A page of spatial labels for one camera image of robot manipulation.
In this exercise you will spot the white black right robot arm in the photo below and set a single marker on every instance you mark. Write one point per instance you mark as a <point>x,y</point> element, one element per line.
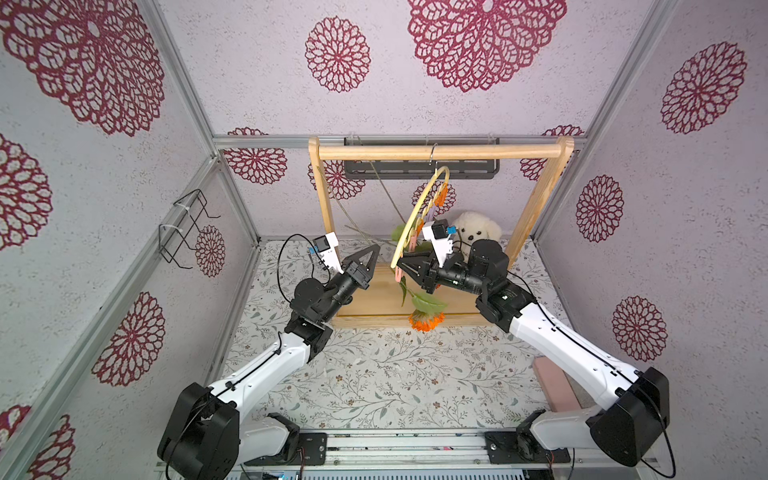
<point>632,407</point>

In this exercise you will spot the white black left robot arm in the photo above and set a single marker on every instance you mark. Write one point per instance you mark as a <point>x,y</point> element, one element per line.
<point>208,433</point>

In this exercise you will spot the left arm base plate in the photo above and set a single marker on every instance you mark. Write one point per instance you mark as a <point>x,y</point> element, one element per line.
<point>302,449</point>

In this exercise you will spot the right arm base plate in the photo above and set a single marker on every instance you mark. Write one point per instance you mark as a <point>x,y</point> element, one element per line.
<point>510,447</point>

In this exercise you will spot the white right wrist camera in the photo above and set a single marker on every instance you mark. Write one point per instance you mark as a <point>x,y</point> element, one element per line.
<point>439,234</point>

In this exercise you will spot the pink box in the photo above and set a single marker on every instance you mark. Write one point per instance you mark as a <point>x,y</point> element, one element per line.
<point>555,385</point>

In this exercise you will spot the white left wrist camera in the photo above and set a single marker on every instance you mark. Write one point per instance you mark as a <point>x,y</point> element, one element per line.
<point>325,247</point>

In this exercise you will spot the aluminium front rail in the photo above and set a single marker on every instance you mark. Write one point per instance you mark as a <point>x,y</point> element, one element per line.
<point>380,450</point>

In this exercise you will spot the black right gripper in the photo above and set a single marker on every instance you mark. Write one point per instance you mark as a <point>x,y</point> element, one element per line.
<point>426,273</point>

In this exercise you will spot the yellow clip hanger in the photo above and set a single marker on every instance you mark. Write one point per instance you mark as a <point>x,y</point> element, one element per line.
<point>422,209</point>

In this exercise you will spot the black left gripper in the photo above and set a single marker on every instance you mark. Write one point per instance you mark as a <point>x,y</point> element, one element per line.
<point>355,272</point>

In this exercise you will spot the white plush dog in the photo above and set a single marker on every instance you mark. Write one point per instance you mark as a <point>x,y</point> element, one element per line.
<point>472,226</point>

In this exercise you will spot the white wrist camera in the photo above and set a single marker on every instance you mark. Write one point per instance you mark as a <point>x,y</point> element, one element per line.
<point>439,234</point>
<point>325,247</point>

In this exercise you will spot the orange artificial flower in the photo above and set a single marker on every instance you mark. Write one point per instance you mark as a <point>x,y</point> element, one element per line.
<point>388,302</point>

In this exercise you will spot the black wire wall rack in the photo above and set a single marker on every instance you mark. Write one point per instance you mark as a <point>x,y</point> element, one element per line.
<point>174,236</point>

